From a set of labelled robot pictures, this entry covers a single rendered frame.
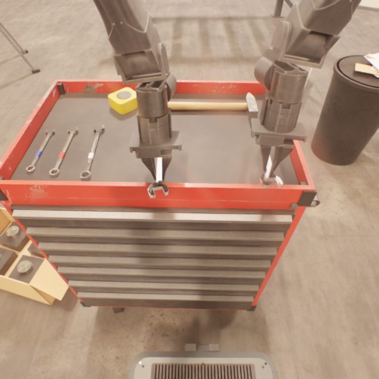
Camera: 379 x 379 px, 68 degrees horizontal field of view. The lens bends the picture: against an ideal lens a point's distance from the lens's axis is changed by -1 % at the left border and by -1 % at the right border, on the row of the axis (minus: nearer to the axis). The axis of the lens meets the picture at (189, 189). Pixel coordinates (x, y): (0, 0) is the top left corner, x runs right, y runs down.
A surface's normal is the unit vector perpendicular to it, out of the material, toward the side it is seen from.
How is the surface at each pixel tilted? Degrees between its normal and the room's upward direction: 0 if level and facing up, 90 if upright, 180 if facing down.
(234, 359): 0
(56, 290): 42
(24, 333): 0
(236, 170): 0
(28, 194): 90
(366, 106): 94
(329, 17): 111
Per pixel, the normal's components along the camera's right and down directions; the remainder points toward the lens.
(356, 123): -0.31, 0.76
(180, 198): -0.02, 0.76
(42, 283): 0.65, -0.36
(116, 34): -0.05, 0.93
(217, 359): 0.00, -0.65
